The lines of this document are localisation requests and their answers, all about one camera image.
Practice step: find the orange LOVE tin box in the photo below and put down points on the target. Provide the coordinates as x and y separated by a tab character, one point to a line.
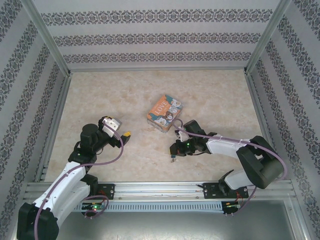
163	110

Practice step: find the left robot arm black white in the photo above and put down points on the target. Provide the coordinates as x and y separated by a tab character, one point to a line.
65	185

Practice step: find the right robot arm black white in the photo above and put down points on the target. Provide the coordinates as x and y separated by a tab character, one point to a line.
260	162

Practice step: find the left controller board green light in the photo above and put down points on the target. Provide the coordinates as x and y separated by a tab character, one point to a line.
93	207

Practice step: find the right controller board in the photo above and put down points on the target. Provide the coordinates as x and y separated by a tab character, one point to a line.
231	205

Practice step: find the grey metal sheet panel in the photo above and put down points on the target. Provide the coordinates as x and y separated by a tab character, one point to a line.
160	227

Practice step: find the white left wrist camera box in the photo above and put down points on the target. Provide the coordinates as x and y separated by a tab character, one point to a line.
112	125

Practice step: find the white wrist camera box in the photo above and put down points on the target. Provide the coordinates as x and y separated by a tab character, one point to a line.
181	136
112	125

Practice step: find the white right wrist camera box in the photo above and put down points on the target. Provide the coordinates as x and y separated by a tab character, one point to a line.
181	136

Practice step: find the aluminium table side rail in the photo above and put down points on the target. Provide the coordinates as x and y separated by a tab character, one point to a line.
56	120
260	112

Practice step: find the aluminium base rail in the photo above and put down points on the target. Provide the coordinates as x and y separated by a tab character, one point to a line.
155	187

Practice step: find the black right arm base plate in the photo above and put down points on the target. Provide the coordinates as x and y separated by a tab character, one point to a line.
208	191

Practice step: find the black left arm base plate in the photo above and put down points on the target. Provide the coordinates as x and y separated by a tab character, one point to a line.
108	190

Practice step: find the aluminium table end rail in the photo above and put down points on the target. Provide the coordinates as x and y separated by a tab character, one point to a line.
157	70

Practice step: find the aluminium frame post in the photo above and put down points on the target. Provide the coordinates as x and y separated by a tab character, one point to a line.
45	35
268	35

